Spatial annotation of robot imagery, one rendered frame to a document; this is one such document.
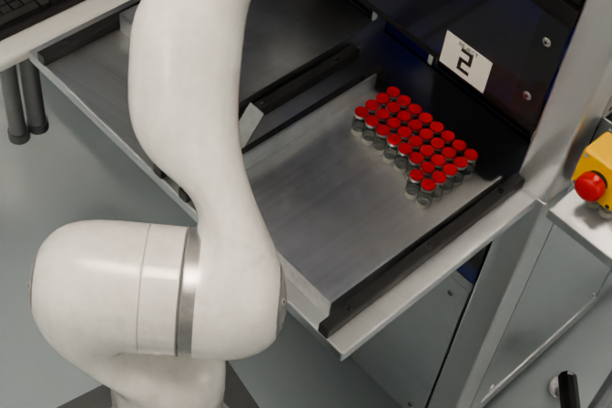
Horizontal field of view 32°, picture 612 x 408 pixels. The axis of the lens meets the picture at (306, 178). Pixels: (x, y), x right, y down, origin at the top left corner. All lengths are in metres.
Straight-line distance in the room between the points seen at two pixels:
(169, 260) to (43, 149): 1.81
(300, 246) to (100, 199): 1.22
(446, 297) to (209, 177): 1.02
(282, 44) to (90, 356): 0.84
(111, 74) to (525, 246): 0.68
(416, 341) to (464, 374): 0.12
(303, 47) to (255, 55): 0.08
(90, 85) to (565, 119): 0.70
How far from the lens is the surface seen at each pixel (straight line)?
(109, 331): 0.96
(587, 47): 1.39
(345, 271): 1.45
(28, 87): 2.42
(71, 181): 2.67
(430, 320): 1.98
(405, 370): 2.15
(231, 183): 0.94
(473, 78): 1.55
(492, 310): 1.82
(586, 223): 1.59
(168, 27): 0.92
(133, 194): 2.63
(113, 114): 1.61
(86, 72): 1.67
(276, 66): 1.69
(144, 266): 0.95
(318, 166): 1.55
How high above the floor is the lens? 2.06
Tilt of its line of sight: 50 degrees down
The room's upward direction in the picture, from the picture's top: 8 degrees clockwise
